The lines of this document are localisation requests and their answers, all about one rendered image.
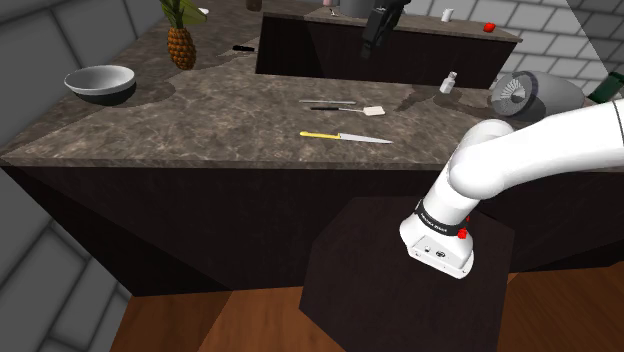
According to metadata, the small white bottle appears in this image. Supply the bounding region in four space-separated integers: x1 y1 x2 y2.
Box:
439 70 459 95

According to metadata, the pineapple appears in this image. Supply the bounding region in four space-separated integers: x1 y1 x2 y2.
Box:
159 0 209 71

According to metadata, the dark green box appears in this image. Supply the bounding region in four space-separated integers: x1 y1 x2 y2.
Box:
591 70 624 105

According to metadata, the dark robot stand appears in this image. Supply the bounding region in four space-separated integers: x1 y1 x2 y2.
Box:
298 195 516 352

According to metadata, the grey bowl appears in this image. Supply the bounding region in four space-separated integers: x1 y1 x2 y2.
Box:
63 64 137 106

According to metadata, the black-handled cream spatula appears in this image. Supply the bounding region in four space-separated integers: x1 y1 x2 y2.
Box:
309 105 387 118

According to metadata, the yellow-handled knife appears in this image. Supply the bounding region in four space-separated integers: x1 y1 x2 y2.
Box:
298 129 395 145

